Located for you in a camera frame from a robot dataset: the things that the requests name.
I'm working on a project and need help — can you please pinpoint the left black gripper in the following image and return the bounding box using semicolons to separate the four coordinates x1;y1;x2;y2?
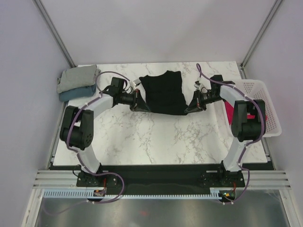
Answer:
119;89;151;114

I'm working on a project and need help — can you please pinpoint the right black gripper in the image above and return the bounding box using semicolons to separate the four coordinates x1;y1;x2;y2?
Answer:
185;89;223;114

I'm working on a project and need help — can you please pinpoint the black t shirt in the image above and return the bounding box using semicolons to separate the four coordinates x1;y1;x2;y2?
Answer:
139;70;188;116

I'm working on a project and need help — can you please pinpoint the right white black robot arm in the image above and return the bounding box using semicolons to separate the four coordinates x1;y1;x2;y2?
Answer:
185;75;266;186

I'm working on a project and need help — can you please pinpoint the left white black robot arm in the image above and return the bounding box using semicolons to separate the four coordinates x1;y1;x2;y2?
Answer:
60;77;151;186

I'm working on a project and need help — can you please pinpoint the pink t shirt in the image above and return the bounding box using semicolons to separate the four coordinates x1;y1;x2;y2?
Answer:
224;102;267;125

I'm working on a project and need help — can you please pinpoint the folded blue t shirt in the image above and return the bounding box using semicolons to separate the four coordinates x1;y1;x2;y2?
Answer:
59;84;96;102

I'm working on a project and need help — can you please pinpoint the white plastic basket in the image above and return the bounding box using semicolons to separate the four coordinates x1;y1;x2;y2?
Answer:
232;79;282;138

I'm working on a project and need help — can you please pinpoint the folded grey t shirt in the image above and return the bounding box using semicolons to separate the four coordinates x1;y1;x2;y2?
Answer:
57;65;100;94

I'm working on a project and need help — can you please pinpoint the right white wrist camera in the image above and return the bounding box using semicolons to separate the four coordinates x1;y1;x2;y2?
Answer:
194;80;204;90

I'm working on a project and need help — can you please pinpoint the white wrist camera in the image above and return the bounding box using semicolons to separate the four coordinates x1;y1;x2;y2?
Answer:
130;79;141;89
194;80;204;90

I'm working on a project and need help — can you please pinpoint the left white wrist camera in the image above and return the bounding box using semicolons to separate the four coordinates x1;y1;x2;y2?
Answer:
130;79;141;89

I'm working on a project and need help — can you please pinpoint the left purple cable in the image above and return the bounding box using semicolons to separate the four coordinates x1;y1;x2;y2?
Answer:
43;70;131;215

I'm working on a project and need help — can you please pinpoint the purple cable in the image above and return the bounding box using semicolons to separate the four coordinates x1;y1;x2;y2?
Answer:
43;70;131;215
196;63;265;205

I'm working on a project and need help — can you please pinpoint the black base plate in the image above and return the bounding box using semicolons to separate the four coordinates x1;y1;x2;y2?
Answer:
75;164;247;195

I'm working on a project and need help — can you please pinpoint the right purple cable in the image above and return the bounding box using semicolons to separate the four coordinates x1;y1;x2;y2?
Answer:
196;63;265;205

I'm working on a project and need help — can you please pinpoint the aluminium frame rail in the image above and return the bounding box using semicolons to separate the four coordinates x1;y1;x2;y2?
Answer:
34;170;291;190

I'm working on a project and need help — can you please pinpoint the white slotted cable duct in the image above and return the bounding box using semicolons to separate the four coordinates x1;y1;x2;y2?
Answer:
43;189;222;200

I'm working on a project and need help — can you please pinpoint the right aluminium corner post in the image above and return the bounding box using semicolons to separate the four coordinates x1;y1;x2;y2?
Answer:
240;0;284;69

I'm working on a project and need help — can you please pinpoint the aluminium corner post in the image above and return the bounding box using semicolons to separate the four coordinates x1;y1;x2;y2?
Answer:
240;0;284;69
33;0;76;68

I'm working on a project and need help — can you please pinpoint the left aluminium corner post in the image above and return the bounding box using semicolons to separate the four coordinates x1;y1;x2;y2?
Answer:
33;0;76;68

